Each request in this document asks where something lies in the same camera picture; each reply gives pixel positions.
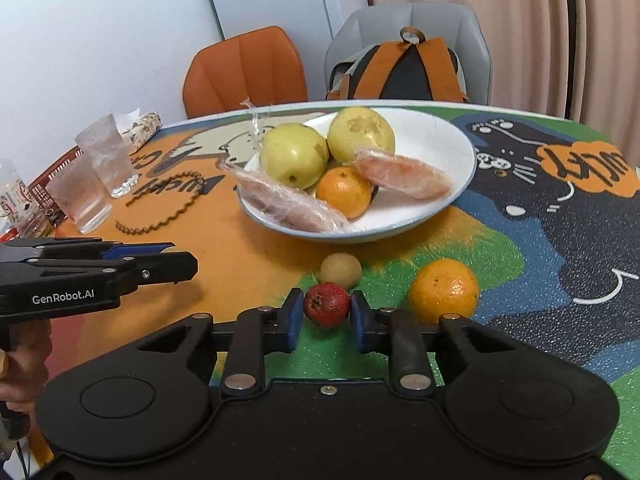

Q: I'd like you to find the orange plastic basket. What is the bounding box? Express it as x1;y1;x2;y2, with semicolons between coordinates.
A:
27;145;86;206

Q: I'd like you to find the printed glass jar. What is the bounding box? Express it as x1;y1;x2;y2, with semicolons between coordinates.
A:
0;159;51;238

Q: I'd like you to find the small orange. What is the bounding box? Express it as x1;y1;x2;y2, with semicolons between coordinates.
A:
407;258;481;325
315;166;373;220

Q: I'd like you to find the orange padded chair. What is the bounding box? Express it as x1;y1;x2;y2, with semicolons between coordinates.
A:
182;26;308;120

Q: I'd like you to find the clear ribbed glass cup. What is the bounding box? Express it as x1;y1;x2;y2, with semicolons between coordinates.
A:
46;157;113;235
75;114;140;199

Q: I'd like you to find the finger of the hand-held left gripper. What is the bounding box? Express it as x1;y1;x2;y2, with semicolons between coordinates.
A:
35;239;177;262
45;252;199;294

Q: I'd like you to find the white round plate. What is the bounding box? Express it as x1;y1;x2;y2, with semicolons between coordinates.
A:
236;106;476;245

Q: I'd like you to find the orange and black backpack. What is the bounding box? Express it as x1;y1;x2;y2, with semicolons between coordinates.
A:
326;26;471;103

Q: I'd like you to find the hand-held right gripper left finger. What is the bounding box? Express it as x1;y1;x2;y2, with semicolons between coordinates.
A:
120;288;305;395

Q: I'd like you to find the small red fruit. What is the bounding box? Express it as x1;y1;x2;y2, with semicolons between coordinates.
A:
304;282;351;330

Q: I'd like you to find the pomelo segment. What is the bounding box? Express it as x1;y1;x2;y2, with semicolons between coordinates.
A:
352;149;452;200
217;157;351;234

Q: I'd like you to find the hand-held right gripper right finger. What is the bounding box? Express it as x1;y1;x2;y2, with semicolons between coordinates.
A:
350;290;531;395

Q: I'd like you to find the yellow green pear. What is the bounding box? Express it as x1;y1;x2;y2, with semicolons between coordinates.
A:
327;107;397;165
259;123;330;189

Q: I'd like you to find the brown wavy bead ring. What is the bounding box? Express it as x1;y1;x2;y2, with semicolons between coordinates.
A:
114;170;207;236

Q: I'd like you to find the small brown round fruit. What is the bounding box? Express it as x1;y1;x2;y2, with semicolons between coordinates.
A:
319;253;362;286

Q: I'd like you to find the person's left hand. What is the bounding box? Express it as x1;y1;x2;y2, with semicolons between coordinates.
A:
0;317;52;413

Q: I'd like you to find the grey padded chair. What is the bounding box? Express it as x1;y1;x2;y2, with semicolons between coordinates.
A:
324;2;493;106

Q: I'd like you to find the pink curtain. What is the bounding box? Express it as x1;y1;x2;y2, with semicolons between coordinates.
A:
360;0;640;126

